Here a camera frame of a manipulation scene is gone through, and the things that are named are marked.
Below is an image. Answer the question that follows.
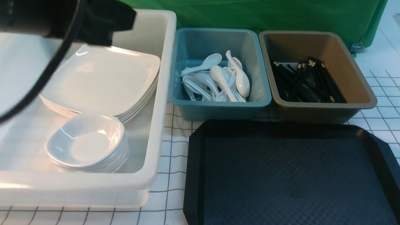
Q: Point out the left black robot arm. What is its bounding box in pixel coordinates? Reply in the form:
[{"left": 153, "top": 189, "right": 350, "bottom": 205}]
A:
[{"left": 0, "top": 0, "right": 137, "bottom": 47}]

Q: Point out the large white square plate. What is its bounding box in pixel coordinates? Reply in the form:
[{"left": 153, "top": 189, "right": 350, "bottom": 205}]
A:
[{"left": 40, "top": 45, "right": 161, "bottom": 116}]

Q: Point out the white spoons pile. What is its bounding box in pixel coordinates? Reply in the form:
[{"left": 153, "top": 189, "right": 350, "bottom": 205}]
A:
[{"left": 180, "top": 50, "right": 251, "bottom": 103}]

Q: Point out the stack of white small dishes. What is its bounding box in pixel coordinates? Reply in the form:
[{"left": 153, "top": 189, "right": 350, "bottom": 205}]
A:
[{"left": 45, "top": 112, "right": 130, "bottom": 173}]

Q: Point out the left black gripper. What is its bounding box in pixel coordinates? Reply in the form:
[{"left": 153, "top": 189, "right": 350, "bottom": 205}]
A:
[{"left": 76, "top": 0, "right": 137, "bottom": 47}]

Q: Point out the stack of white square plates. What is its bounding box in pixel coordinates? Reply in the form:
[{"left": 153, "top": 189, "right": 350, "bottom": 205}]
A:
[{"left": 39, "top": 75, "right": 158, "bottom": 124}]

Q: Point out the blue binder clip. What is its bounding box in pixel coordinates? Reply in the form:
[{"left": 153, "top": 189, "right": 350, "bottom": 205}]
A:
[{"left": 349, "top": 42, "right": 365, "bottom": 55}]

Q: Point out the black chopsticks pile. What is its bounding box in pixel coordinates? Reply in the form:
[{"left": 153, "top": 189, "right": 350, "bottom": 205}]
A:
[{"left": 270, "top": 57, "right": 347, "bottom": 103}]

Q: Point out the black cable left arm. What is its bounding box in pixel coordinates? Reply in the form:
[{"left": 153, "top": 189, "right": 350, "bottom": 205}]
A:
[{"left": 0, "top": 0, "right": 88, "bottom": 124}]

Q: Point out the brown plastic bin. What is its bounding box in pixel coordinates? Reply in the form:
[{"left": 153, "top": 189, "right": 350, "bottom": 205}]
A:
[{"left": 259, "top": 30, "right": 378, "bottom": 124}]

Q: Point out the white plastic tub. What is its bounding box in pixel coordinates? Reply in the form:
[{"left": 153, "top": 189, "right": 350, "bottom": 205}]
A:
[{"left": 1, "top": 9, "right": 176, "bottom": 210}]

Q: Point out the teal plastic bin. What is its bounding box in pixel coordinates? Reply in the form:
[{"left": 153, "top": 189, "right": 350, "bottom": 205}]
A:
[{"left": 168, "top": 27, "right": 272, "bottom": 121}]

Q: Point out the black serving tray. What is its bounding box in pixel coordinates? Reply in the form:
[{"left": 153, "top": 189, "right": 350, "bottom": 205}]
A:
[{"left": 183, "top": 120, "right": 400, "bottom": 225}]

